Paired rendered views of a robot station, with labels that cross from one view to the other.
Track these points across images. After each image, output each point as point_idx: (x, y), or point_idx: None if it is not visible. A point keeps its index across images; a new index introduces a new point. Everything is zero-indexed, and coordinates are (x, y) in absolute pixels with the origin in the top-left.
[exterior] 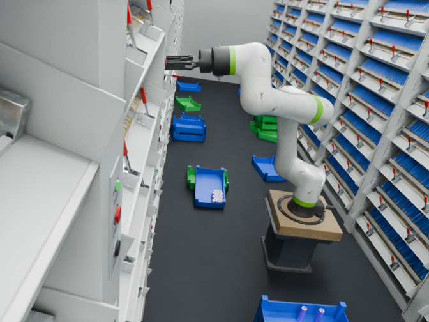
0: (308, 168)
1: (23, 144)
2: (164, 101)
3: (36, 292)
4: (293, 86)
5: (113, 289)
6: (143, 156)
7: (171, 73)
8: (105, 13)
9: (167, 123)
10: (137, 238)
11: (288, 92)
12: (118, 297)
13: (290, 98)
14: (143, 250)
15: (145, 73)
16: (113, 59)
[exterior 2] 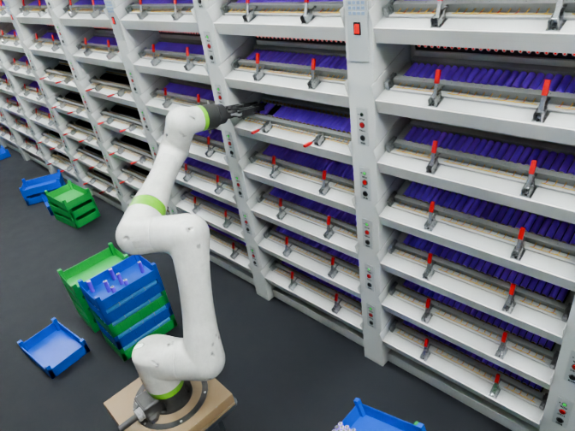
0: (158, 339)
1: None
2: (341, 199)
3: (114, 62)
4: (180, 219)
5: (140, 103)
6: None
7: (362, 181)
8: (118, 43)
9: (378, 257)
10: None
11: (157, 168)
12: (146, 113)
13: (151, 168)
14: (216, 194)
15: (151, 67)
16: (122, 50)
